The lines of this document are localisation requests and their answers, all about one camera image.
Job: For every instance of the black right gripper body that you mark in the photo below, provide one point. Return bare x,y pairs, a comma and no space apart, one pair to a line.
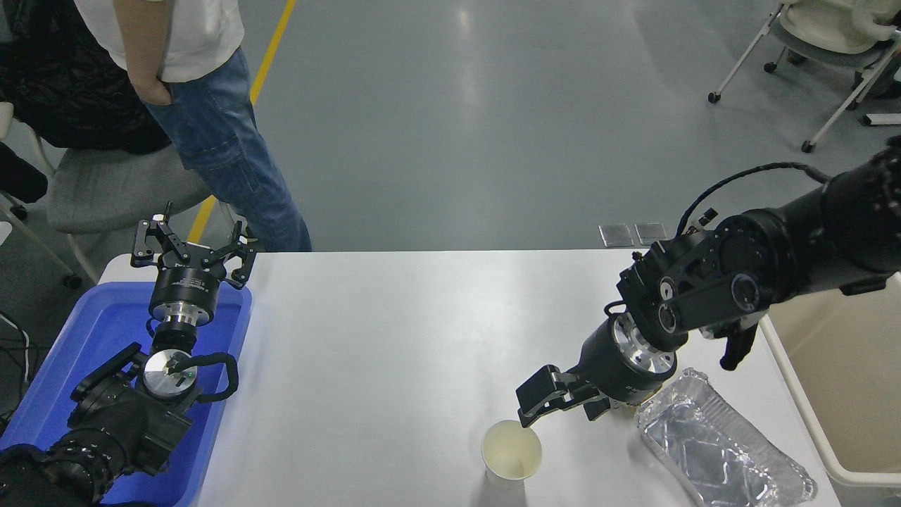
609,366

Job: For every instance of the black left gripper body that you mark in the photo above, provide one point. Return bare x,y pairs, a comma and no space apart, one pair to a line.
184,282

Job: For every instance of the white paper cup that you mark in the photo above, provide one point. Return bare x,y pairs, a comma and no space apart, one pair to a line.
512,451

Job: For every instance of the person's forearm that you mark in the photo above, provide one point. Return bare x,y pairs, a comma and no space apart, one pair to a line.
141,35

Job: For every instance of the person's hand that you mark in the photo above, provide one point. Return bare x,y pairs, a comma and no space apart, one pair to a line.
153,88

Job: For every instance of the blue plastic tray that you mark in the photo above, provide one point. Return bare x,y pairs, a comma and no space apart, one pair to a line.
91,331

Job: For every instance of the person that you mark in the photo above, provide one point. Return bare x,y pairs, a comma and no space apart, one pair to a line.
211,134

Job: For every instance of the silver foil tray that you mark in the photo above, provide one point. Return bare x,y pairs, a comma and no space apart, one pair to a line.
718,443

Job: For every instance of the silver floor plate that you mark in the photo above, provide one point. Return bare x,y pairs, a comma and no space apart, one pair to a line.
616,235
652,234

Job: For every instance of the white framed black chair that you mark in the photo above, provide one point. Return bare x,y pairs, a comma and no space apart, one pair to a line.
21,176

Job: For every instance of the black jacket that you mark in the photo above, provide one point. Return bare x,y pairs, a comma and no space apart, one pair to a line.
56,77

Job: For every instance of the large pale bin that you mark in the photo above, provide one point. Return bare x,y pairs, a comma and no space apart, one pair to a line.
845,380

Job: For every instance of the white flat floor bar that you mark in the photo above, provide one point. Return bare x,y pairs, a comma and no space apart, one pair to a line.
883,119

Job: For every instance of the white wheeled chair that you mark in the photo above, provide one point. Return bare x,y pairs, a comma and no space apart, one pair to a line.
823,28

